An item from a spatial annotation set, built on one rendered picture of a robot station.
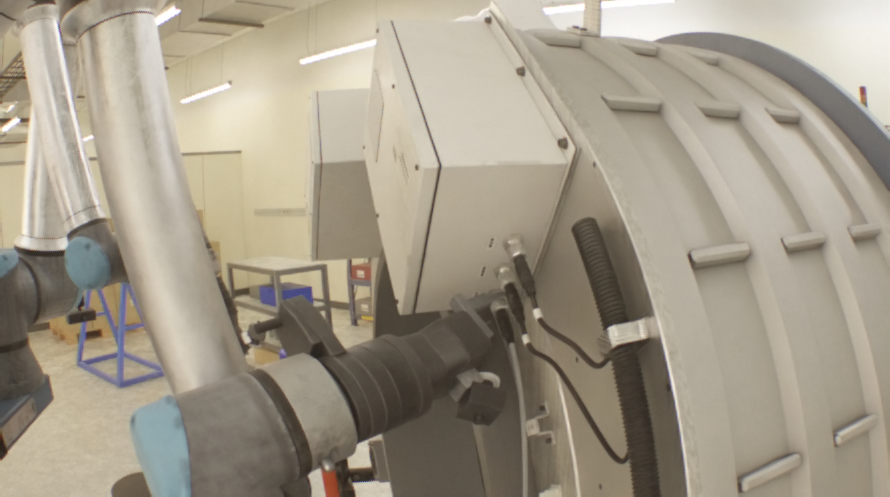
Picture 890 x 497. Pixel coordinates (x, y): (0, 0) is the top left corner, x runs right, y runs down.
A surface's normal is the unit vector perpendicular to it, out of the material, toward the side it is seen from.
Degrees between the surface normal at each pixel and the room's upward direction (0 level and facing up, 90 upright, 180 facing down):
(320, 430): 81
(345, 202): 145
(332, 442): 99
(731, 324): 56
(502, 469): 63
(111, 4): 131
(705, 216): 49
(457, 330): 44
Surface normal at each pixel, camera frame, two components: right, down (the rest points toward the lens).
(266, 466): 0.67, 0.19
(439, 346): 0.06, -0.58
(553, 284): -0.96, 0.06
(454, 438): 0.24, -0.19
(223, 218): 0.82, 0.00
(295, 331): -0.75, 0.22
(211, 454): 0.55, -0.32
